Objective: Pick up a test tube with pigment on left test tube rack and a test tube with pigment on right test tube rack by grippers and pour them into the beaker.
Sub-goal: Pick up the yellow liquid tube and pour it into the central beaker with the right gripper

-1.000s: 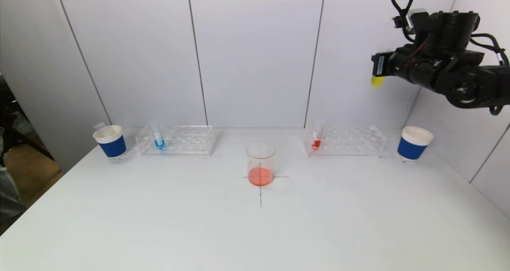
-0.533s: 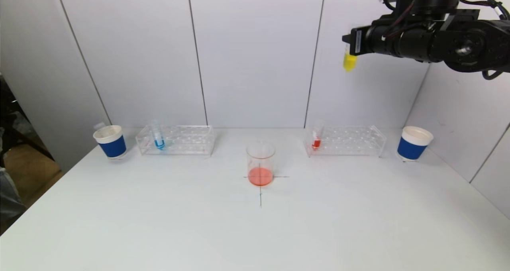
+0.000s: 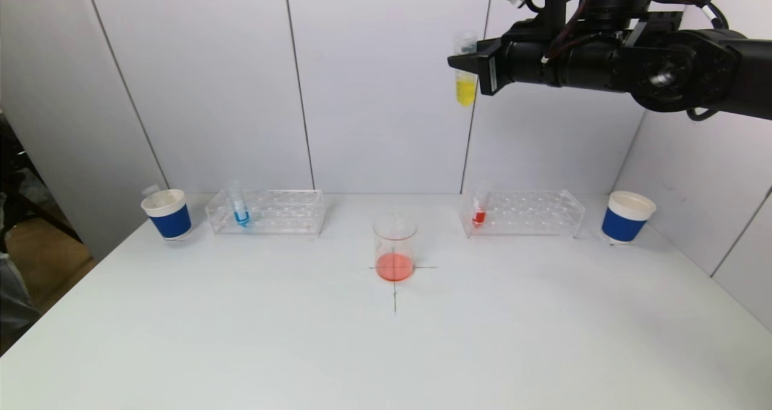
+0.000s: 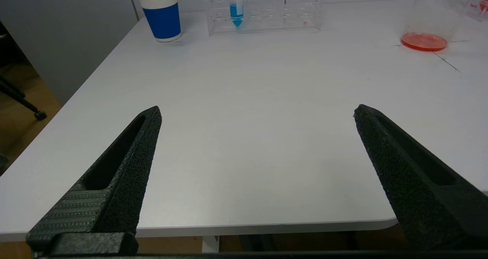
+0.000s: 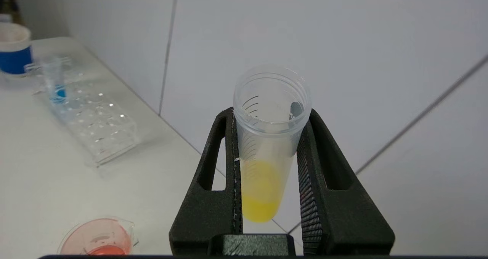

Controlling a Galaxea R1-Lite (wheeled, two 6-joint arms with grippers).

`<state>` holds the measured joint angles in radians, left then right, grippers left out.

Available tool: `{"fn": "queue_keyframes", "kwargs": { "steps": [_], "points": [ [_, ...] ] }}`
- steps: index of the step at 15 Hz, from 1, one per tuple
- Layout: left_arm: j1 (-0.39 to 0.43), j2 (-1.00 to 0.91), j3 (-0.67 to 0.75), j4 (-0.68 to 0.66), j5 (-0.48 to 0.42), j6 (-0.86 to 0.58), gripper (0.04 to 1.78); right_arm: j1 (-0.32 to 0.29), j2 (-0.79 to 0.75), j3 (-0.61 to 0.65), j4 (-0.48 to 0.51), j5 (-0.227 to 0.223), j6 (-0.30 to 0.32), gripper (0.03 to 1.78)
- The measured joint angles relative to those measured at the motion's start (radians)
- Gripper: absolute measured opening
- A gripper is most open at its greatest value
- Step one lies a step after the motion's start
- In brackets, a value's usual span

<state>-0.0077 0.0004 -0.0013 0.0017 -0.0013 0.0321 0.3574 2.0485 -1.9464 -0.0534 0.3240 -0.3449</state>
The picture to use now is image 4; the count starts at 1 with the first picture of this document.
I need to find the clear glass beaker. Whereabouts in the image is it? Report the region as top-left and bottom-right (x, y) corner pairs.
(400, 0), (474, 53)

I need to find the clear acrylic test tube rack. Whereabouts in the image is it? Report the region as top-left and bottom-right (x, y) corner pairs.
(204, 0), (322, 37)
(462, 0), (488, 22)

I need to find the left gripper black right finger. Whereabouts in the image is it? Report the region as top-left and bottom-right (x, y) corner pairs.
(353, 104), (488, 251)

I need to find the white paper cup blue sleeve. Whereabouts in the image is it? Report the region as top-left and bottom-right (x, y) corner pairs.
(136, 0), (183, 43)

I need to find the test tube with blue pigment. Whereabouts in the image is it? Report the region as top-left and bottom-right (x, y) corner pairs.
(229, 0), (245, 28)

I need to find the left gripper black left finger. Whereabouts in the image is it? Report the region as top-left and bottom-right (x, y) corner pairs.
(26, 106), (162, 253)

